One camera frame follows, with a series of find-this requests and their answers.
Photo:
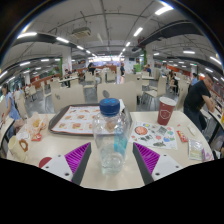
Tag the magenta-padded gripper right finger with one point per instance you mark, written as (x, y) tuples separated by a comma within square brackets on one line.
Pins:
[(148, 158)]

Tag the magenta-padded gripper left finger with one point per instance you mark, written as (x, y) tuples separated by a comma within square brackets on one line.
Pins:
[(76, 158)]

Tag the clear blue-capped water bottle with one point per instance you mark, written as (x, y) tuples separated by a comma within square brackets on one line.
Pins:
[(111, 140)]

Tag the colourful printed flyer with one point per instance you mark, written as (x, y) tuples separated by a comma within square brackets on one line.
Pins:
[(156, 135)]

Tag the flat round red coaster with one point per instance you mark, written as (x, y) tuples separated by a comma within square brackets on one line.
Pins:
[(44, 162)]

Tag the brown tray with paper liner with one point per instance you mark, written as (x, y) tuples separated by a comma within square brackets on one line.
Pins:
[(68, 120)]

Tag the red sauce packet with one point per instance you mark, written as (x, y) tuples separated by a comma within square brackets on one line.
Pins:
[(182, 136), (36, 137)]

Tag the red paper cup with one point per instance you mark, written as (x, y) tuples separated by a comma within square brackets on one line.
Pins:
[(165, 113)]

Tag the clear plastic packet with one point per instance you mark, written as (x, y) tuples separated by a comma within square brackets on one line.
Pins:
[(196, 150)]

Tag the cream chair with round hole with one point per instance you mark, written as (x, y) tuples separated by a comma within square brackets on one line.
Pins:
[(68, 97), (125, 93)]

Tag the pink bag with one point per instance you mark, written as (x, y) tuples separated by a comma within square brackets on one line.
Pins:
[(18, 126)]

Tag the person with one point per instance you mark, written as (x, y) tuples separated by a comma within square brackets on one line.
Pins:
[(196, 96), (10, 103), (122, 69), (91, 68), (194, 80)]

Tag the group of cream chairs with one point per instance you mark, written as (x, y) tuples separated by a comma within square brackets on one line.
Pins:
[(110, 76)]

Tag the ceiling air conditioner unit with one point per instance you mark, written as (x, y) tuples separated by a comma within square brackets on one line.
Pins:
[(81, 32)]

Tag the group of ceiling lights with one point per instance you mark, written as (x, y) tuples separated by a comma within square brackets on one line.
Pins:
[(26, 34)]

